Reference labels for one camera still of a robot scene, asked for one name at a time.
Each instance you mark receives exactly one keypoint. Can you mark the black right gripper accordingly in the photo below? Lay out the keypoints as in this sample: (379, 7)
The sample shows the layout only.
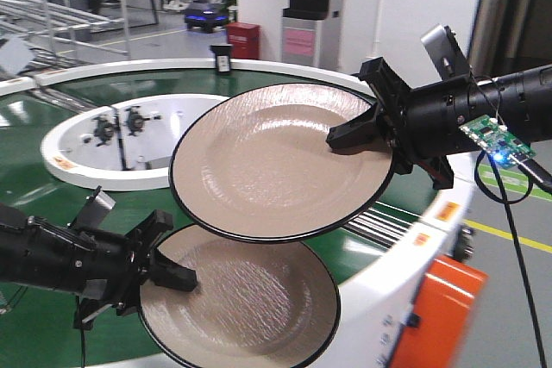
(420, 124)

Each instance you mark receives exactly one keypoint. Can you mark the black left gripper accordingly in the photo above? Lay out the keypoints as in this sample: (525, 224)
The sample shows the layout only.
(117, 265)

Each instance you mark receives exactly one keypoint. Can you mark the beige plate black rim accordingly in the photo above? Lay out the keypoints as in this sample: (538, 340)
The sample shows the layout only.
(257, 167)
(256, 305)

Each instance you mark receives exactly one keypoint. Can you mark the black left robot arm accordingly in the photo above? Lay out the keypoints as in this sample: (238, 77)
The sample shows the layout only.
(37, 253)

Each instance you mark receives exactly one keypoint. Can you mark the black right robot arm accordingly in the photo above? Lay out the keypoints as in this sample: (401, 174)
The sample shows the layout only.
(522, 99)

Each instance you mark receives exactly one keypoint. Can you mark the metal roller strip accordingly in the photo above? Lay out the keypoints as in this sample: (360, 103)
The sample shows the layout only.
(379, 227)

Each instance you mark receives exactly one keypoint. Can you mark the green circuit board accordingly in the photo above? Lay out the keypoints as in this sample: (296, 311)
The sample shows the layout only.
(505, 149)

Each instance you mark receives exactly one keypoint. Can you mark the red fire cabinet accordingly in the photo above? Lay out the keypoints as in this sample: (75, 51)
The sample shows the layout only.
(245, 40)

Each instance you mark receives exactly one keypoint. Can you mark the black bearing block right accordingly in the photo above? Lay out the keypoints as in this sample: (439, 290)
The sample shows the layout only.
(135, 121)

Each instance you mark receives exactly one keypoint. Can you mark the black bearing block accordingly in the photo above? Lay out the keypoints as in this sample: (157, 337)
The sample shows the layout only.
(104, 130)
(135, 121)

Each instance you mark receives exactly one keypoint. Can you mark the black bearing block left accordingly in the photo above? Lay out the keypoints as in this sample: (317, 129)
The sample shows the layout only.
(104, 130)

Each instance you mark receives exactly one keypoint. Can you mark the black sensor box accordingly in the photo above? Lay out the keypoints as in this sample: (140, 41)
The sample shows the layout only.
(222, 54)

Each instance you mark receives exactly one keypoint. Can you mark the white outer conveyor rim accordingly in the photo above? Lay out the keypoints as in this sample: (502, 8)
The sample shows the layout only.
(378, 285)

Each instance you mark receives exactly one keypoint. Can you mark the orange panel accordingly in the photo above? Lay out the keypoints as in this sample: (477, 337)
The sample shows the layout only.
(442, 313)

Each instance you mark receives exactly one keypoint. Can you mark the blue lit mobile robot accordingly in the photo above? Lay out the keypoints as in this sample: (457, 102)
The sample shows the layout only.
(206, 16)

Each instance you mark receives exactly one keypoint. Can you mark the white box on rack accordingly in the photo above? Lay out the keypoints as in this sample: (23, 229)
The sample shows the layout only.
(15, 55)

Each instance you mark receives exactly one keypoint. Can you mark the metal roller rack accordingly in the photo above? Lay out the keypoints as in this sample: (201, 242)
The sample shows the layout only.
(99, 25)

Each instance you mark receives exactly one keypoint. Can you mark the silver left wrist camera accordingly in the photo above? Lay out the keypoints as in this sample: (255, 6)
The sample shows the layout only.
(97, 207)

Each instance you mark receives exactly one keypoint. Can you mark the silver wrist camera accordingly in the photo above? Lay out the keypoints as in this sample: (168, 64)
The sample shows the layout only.
(97, 207)
(445, 53)

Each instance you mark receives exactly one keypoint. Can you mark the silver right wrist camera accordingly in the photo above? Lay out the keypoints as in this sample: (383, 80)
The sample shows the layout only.
(445, 53)

